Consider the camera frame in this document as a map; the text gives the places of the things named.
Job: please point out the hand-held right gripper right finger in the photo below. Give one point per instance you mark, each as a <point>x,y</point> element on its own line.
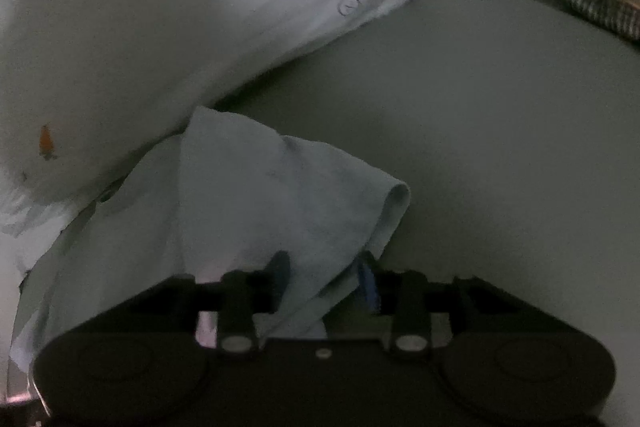
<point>367,282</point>

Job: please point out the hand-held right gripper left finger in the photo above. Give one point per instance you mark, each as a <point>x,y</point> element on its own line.
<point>280,274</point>

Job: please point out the light blue cloth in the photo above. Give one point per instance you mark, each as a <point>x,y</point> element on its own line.
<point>250,197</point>

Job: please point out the white carrot print shirt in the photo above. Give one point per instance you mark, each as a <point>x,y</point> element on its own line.
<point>200,7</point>

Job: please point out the striped cloth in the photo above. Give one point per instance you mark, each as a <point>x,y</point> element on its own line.
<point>600,7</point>

